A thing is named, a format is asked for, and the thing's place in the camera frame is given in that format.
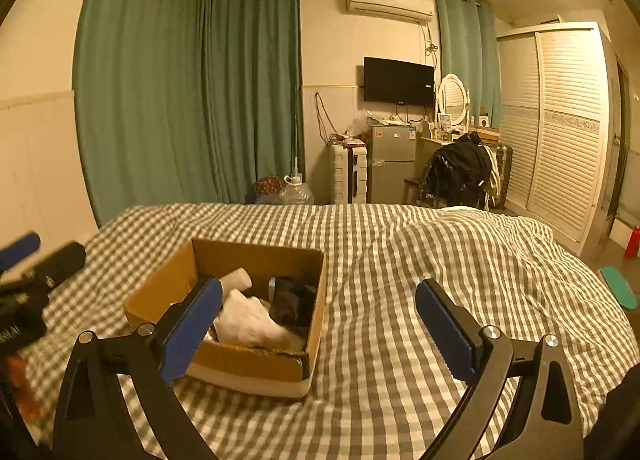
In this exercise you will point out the clear plastic water jug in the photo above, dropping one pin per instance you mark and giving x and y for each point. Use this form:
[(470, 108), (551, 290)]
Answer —
[(296, 191)]

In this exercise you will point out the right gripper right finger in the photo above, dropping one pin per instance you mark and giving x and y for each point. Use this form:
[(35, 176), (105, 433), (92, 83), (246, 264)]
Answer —
[(543, 420)]

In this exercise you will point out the black wall television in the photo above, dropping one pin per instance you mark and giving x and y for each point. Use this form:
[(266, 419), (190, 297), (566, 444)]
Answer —
[(398, 82)]

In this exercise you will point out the large green curtain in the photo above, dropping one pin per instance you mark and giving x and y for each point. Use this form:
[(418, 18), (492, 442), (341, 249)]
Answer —
[(186, 100)]

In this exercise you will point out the white sock bundle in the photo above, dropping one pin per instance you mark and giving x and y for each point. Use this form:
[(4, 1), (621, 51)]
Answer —
[(246, 322)]

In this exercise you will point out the silver mini fridge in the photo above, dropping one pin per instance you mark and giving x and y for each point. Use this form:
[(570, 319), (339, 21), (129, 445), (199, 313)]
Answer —
[(391, 155)]

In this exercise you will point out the brown cardboard box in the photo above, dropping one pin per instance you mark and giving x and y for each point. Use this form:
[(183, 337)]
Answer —
[(273, 373)]

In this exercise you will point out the small green curtain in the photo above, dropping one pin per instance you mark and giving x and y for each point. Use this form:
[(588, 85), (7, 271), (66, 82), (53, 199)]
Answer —
[(469, 49)]

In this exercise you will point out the wooden dressing table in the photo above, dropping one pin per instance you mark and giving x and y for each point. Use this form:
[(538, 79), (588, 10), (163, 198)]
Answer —
[(427, 144)]

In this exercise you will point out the black clothes on chair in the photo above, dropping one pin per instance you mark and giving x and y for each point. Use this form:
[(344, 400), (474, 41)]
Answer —
[(462, 173)]

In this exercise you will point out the brown patterned bag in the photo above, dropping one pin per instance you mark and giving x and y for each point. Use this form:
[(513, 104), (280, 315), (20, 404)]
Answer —
[(267, 191)]

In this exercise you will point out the red fire extinguisher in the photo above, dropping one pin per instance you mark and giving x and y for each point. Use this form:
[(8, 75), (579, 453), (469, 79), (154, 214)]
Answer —
[(633, 244)]

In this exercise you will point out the white suitcase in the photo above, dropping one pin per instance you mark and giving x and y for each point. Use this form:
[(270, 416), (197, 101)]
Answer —
[(348, 172)]

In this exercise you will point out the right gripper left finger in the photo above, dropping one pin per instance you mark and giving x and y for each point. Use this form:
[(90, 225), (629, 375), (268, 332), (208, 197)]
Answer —
[(92, 420)]

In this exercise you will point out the white louvered wardrobe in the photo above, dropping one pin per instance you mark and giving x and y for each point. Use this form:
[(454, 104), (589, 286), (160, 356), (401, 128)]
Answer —
[(557, 82)]

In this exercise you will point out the green slipper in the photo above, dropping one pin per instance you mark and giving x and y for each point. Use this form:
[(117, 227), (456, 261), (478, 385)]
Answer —
[(616, 282)]

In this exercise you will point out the white air conditioner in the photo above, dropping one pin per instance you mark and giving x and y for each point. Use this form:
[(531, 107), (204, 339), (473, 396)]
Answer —
[(412, 11)]

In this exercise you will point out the black sunglasses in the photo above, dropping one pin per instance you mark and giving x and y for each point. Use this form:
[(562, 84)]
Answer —
[(292, 304)]

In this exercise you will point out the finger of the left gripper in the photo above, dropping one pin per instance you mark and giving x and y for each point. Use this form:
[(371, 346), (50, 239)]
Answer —
[(53, 270), (18, 251)]

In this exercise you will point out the white oval vanity mirror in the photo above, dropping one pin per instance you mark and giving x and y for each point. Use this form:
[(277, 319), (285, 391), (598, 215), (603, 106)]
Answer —
[(453, 104)]

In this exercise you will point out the grey checkered bed duvet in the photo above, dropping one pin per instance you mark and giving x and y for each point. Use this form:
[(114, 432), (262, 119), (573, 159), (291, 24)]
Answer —
[(380, 390)]

